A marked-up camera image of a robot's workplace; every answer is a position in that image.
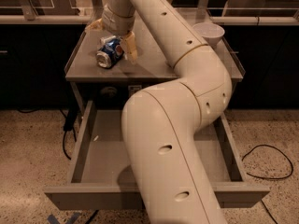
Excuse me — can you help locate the grey counter cabinet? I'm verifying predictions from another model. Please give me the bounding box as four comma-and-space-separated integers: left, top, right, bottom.
64, 7, 246, 114

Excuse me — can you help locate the black floor cable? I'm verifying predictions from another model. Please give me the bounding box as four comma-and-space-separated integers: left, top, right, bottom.
15, 107, 78, 161
241, 144, 294, 224

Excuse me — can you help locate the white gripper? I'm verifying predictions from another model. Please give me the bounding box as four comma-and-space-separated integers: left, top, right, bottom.
85, 6, 137, 63

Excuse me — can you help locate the black floor cable right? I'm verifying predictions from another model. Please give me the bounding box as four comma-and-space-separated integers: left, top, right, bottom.
241, 144, 294, 224

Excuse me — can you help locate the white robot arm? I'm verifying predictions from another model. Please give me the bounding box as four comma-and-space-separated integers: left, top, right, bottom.
95, 0, 232, 224

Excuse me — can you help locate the black floor cable left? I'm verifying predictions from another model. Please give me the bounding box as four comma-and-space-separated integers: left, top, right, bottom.
15, 107, 78, 161

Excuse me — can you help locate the silver foil snack bag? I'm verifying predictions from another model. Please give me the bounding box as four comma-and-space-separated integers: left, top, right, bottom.
100, 35, 115, 46

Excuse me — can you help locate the blue pepsi can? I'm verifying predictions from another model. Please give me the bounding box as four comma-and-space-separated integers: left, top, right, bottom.
96, 36, 124, 69

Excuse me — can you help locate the white label sticker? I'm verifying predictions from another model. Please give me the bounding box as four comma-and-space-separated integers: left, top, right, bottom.
128, 85, 142, 96

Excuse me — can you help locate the blue tape floor mark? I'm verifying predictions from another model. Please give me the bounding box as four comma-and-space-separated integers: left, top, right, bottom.
47, 212, 81, 224

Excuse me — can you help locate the white bowl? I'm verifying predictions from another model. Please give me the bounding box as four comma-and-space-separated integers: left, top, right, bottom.
192, 22, 225, 49

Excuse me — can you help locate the grey open drawer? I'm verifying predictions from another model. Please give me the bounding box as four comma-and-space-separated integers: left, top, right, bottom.
44, 101, 270, 210

